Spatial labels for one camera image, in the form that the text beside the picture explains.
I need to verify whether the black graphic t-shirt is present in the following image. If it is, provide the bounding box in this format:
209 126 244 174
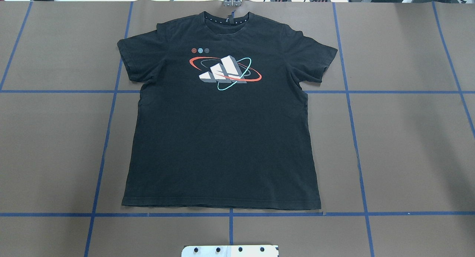
117 12 338 210

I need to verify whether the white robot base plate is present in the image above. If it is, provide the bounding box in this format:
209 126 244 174
181 245 280 257

